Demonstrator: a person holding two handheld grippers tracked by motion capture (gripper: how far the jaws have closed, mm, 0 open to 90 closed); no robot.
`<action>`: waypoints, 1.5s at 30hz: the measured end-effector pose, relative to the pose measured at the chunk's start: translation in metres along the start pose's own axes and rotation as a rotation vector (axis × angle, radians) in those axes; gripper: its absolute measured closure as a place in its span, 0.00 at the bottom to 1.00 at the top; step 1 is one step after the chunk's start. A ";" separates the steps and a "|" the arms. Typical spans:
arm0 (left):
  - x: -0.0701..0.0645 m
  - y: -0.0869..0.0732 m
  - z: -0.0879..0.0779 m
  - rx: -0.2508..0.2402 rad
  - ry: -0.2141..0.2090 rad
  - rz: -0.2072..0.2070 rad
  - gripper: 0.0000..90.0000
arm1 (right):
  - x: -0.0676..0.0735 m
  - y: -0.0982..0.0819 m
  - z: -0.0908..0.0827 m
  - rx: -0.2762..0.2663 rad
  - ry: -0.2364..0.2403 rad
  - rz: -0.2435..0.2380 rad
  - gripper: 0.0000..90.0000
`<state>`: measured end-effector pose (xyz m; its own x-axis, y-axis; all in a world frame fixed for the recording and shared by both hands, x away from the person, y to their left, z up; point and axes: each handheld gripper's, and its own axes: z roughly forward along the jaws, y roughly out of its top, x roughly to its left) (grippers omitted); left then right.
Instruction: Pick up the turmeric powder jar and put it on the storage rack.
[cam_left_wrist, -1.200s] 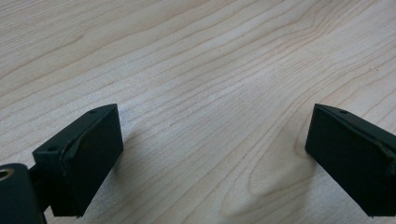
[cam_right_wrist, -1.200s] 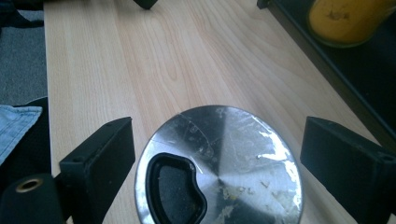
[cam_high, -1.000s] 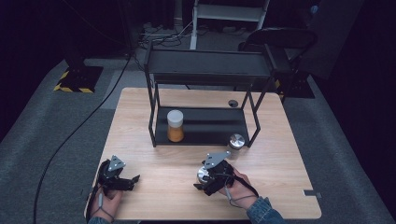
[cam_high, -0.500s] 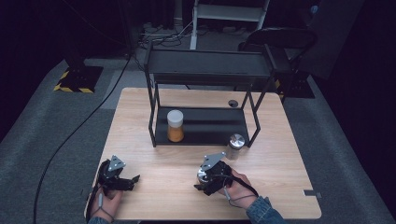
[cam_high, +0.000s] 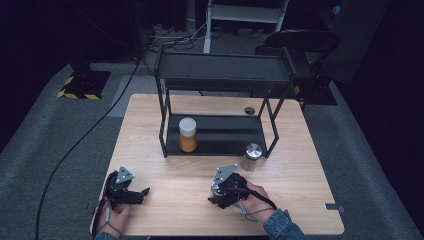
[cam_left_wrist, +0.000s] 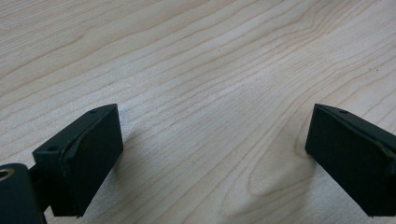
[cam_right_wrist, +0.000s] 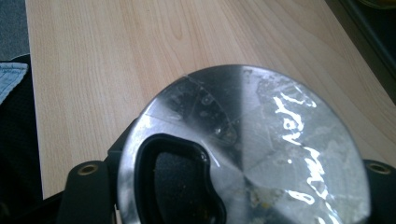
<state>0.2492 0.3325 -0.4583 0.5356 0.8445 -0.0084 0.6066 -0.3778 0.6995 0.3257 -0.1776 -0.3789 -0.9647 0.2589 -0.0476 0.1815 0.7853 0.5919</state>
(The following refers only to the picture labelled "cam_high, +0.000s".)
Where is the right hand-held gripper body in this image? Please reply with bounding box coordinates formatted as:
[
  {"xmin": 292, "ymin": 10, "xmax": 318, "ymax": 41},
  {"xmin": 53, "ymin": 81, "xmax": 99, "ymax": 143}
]
[{"xmin": 207, "ymin": 163, "xmax": 250, "ymax": 210}]

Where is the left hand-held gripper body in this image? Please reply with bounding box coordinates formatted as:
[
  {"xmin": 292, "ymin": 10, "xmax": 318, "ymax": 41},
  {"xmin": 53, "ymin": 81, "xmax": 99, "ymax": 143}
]
[{"xmin": 103, "ymin": 165, "xmax": 145, "ymax": 206}]

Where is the orange spice jar white lid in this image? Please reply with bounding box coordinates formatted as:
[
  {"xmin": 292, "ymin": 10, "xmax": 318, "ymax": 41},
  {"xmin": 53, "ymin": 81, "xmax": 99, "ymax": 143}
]
[{"xmin": 178, "ymin": 117, "xmax": 198, "ymax": 154}]

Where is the black metal shelf rack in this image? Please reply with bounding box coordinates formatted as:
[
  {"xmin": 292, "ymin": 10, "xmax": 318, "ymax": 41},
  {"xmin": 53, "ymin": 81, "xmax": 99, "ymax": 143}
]
[{"xmin": 153, "ymin": 45, "xmax": 298, "ymax": 160}]

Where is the person's left hand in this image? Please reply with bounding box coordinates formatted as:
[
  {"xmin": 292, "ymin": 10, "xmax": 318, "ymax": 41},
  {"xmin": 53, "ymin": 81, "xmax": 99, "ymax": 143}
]
[{"xmin": 96, "ymin": 200, "xmax": 133, "ymax": 240}]

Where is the person's right hand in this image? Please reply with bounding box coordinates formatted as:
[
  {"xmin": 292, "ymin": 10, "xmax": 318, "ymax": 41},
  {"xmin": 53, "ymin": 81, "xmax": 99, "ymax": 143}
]
[{"xmin": 233, "ymin": 181, "xmax": 278, "ymax": 224}]

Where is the silver metal can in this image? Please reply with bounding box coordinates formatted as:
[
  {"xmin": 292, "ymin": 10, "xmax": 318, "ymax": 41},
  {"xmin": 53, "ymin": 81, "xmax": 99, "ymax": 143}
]
[{"xmin": 240, "ymin": 143, "xmax": 264, "ymax": 173}]

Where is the stand base with striped tape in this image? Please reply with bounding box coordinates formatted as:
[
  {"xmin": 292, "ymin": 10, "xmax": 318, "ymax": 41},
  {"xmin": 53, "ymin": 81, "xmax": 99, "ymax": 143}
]
[
  {"xmin": 294, "ymin": 79, "xmax": 338, "ymax": 108},
  {"xmin": 57, "ymin": 69, "xmax": 112, "ymax": 101}
]

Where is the black chair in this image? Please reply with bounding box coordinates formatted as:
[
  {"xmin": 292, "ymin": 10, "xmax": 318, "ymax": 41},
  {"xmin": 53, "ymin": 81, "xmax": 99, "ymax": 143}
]
[{"xmin": 254, "ymin": 28, "xmax": 342, "ymax": 69}]

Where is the white metal stand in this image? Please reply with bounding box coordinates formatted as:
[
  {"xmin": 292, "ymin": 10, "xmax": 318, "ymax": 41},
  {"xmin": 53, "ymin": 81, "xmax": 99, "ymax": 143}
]
[{"xmin": 202, "ymin": 0, "xmax": 291, "ymax": 55}]

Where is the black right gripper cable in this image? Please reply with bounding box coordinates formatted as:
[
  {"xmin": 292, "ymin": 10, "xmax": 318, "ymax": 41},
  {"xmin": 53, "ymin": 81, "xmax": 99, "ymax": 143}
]
[{"xmin": 228, "ymin": 187, "xmax": 278, "ymax": 211}]

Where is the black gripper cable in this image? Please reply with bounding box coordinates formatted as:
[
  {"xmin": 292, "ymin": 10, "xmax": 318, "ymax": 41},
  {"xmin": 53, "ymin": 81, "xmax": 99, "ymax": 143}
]
[
  {"xmin": 91, "ymin": 197, "xmax": 112, "ymax": 240},
  {"xmin": 228, "ymin": 187, "xmax": 278, "ymax": 211}
]

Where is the grey left wrist strap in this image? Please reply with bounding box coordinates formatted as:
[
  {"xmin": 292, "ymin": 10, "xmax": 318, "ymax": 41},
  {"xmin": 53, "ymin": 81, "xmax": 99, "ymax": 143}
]
[{"xmin": 99, "ymin": 205, "xmax": 124, "ymax": 239}]

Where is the grey wrist strap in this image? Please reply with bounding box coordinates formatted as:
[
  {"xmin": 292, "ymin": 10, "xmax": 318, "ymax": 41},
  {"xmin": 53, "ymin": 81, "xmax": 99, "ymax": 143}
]
[
  {"xmin": 237, "ymin": 199, "xmax": 276, "ymax": 224},
  {"xmin": 99, "ymin": 205, "xmax": 124, "ymax": 239}
]

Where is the grey right wrist strap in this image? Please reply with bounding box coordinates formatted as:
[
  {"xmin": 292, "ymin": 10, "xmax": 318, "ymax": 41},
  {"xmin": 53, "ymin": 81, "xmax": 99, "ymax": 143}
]
[{"xmin": 237, "ymin": 199, "xmax": 276, "ymax": 224}]

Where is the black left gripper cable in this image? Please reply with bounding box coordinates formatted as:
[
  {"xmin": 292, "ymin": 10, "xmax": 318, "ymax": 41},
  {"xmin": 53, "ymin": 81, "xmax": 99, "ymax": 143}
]
[{"xmin": 91, "ymin": 197, "xmax": 112, "ymax": 240}]

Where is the long black floor cable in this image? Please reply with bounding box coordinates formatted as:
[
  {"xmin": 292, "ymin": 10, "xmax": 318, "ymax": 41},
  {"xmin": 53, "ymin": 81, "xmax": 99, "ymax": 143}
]
[{"xmin": 34, "ymin": 56, "xmax": 143, "ymax": 240}]

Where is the bundle of floor cables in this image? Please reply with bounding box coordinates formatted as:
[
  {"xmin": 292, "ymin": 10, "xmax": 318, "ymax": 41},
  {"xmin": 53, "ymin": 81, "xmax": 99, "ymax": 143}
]
[{"xmin": 147, "ymin": 22, "xmax": 216, "ymax": 52}]

